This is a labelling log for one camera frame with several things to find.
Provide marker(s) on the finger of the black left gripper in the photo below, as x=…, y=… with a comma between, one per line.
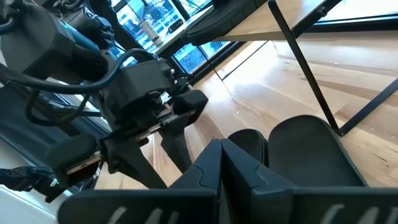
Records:
x=133, y=161
x=177, y=143

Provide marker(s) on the small black desk item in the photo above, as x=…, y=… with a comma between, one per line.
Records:
x=175, y=26

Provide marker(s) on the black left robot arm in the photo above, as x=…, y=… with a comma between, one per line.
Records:
x=37, y=40

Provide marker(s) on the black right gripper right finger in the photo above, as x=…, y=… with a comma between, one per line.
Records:
x=264, y=205

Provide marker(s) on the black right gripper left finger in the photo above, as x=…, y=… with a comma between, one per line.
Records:
x=186, y=205

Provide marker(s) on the white metal tumbler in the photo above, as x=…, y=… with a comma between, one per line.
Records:
x=150, y=32

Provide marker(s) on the background desk top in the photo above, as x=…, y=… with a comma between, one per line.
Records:
x=186, y=34

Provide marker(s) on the black slide sandal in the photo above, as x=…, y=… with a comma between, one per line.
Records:
x=248, y=143
x=311, y=149

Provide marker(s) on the black aluminium table frame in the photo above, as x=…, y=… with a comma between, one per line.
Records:
x=357, y=24

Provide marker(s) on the wooden shelf black metal legs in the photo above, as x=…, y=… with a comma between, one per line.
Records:
x=255, y=31

